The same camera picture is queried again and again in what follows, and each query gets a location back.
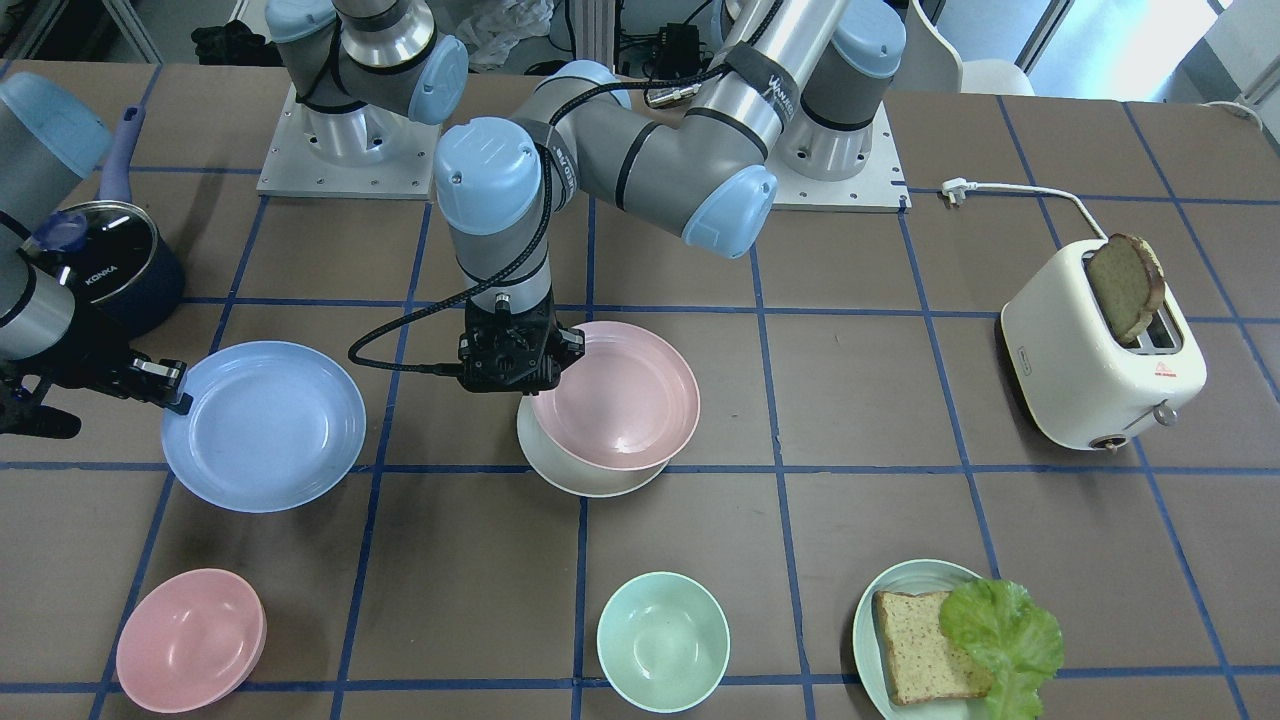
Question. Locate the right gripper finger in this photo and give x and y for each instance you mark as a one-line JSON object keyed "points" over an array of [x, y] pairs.
{"points": [[159, 383], [23, 413]]}

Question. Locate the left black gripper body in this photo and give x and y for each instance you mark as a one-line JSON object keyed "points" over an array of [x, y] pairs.
{"points": [[569, 345]]}

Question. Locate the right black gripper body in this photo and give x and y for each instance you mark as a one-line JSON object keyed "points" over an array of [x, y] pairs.
{"points": [[88, 357]]}

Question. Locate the blue plate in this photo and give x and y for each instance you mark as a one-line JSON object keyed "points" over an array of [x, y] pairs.
{"points": [[272, 425]]}

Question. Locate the pink plate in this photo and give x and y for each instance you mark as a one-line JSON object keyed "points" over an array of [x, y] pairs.
{"points": [[630, 402]]}

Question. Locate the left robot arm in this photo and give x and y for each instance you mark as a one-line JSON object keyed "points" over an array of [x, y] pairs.
{"points": [[789, 116]]}

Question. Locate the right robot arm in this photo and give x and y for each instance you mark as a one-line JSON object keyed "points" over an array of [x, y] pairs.
{"points": [[53, 151]]}

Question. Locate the dark blue pot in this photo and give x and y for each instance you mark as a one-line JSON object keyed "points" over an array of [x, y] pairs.
{"points": [[109, 251]]}

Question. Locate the cream plate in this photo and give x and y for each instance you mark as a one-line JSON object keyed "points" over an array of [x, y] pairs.
{"points": [[572, 475]]}

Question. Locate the pink bowl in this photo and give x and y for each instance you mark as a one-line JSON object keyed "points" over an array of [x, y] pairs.
{"points": [[191, 641]]}

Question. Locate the green bowl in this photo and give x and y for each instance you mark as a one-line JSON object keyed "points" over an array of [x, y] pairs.
{"points": [[664, 642]]}

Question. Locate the green plate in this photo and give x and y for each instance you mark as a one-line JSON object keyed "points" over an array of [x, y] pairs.
{"points": [[915, 577]]}

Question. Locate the white chair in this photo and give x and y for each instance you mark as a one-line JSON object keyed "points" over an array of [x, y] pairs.
{"points": [[929, 63]]}

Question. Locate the bread slice on plate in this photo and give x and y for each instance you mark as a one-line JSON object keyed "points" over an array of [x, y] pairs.
{"points": [[923, 664]]}

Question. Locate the lettuce leaf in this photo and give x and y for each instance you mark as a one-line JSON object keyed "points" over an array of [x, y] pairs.
{"points": [[1000, 627]]}

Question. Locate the white toaster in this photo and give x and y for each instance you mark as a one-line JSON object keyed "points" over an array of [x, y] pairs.
{"points": [[1081, 388]]}

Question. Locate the bread slice in toaster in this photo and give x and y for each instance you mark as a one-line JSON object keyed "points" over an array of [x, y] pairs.
{"points": [[1128, 284]]}

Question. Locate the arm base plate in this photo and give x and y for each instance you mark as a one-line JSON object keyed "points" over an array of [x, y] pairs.
{"points": [[823, 169], [368, 153]]}

